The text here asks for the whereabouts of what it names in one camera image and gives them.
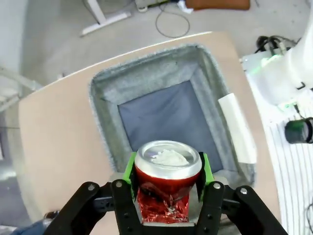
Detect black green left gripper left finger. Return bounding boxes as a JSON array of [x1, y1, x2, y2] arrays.
[[43, 152, 143, 235]]

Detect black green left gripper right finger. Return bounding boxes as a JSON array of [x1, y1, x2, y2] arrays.
[[195, 152, 289, 235]]

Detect crushed red soda can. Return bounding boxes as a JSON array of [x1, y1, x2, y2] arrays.
[[134, 140, 202, 224]]

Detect grey felt basket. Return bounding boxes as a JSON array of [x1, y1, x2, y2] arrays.
[[88, 44, 257, 188]]

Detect white label tag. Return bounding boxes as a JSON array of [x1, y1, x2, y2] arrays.
[[217, 92, 258, 165]]

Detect blue jeans leg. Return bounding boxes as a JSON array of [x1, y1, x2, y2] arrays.
[[9, 211, 59, 235]]

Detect black cylindrical device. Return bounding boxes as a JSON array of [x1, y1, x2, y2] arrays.
[[284, 117, 313, 144]]

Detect white metal rack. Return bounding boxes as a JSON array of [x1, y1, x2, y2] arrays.
[[0, 65, 45, 113]]

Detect brown board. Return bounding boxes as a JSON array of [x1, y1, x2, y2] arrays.
[[187, 0, 251, 11]]

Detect white striped base plate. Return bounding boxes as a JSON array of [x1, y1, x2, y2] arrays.
[[242, 52, 313, 235]]

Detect black cable bundle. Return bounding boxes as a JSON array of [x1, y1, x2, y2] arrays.
[[254, 35, 301, 54]]

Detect white desk leg frame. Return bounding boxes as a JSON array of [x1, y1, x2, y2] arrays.
[[80, 0, 132, 37]]

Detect black floor cable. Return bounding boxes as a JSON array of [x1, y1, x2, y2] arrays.
[[155, 3, 191, 39]]

